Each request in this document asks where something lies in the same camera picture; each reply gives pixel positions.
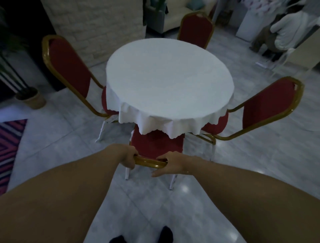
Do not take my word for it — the person's right forearm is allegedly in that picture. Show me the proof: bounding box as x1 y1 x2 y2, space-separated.
186 160 320 243

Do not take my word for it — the white table floral cloth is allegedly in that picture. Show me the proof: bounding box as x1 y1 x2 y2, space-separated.
236 0 284 42

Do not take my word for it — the person's right hand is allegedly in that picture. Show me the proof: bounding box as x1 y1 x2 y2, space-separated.
151 151 193 178

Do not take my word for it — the white tablecloth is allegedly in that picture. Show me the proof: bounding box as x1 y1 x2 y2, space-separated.
105 38 235 140

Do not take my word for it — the red chair gold frame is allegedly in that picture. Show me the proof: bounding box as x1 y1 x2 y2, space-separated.
125 124 185 191
42 34 120 143
177 11 215 50
187 76 305 161

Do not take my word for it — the red striped rug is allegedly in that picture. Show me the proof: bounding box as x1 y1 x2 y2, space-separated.
0 119 28 196

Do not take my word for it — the person's right leg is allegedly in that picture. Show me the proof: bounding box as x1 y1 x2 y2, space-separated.
159 226 174 243

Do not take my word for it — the blue cushion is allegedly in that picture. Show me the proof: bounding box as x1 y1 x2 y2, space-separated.
186 0 204 11

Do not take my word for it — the green palm plant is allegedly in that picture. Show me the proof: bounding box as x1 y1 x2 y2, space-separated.
0 7 38 98

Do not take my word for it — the person's left hand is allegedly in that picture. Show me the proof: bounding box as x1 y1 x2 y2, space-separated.
114 144 139 170

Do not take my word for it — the beige panel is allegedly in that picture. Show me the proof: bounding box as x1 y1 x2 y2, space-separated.
285 30 320 73

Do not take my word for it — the round table with metal base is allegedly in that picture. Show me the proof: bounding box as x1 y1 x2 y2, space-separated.
105 38 235 140

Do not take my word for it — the wicker plant pot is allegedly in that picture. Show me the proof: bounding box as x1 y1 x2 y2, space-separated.
15 87 47 110

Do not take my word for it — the person's left forearm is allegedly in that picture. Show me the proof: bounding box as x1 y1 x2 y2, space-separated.
0 145 123 243

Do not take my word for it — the cream sofa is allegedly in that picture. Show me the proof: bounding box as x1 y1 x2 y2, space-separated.
162 0 218 34

